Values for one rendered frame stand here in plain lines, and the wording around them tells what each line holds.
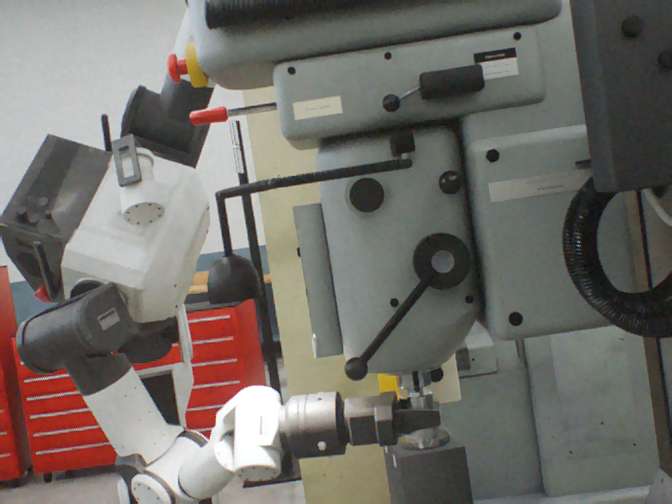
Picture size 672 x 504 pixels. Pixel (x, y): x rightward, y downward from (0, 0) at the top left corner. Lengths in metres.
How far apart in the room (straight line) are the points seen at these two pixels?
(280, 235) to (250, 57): 1.87
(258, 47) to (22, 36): 9.90
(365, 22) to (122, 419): 0.73
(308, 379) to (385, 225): 1.91
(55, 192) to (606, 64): 0.97
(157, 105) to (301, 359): 1.52
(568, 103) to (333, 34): 0.30
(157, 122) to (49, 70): 9.21
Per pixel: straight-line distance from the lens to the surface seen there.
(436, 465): 1.65
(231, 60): 1.15
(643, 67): 0.94
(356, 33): 1.14
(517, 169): 1.15
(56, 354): 1.48
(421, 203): 1.16
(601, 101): 0.93
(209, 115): 1.36
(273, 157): 2.98
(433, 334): 1.18
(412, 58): 1.15
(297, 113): 1.14
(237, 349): 5.81
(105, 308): 1.46
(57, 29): 10.90
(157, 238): 1.52
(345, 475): 3.11
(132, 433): 1.49
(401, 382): 1.26
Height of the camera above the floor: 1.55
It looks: 3 degrees down
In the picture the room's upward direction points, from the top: 9 degrees counter-clockwise
